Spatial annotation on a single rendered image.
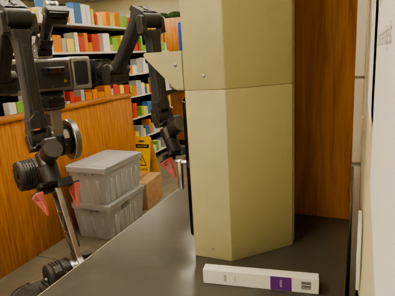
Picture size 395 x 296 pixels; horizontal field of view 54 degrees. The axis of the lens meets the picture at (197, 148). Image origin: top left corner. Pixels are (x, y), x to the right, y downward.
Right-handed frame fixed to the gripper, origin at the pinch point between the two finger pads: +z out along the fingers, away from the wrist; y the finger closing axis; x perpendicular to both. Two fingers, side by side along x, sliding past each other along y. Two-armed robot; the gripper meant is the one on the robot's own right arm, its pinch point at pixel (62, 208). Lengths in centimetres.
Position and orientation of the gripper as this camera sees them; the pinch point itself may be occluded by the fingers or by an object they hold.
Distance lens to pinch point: 130.9
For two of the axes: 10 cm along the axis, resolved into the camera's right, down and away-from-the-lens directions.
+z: 3.7, 9.1, -1.7
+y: 7.5, -1.9, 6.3
